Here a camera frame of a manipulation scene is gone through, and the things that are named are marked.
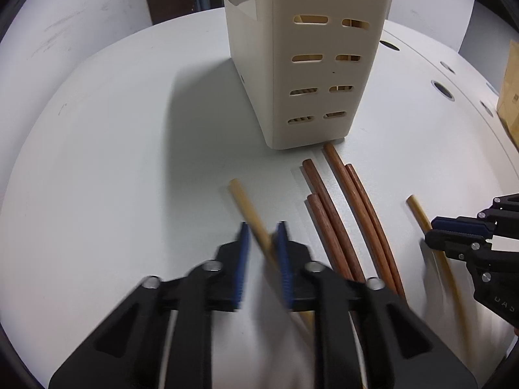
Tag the dark brown chopstick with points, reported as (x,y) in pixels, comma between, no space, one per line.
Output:
(324,194)
(324,223)
(340,174)
(359,186)

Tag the cream perforated utensil holder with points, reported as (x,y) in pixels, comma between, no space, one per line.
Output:
(308,73)

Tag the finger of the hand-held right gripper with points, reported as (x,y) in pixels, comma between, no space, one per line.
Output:
(446,241)
(454,223)

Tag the light bamboo chopstick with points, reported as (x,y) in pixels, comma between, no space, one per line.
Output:
(419,212)
(247,206)

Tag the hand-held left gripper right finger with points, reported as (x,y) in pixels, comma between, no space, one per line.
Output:
(284,263)

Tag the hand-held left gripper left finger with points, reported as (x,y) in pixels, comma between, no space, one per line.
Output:
(242,263)

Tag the cardboard box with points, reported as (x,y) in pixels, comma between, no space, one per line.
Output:
(510,101)

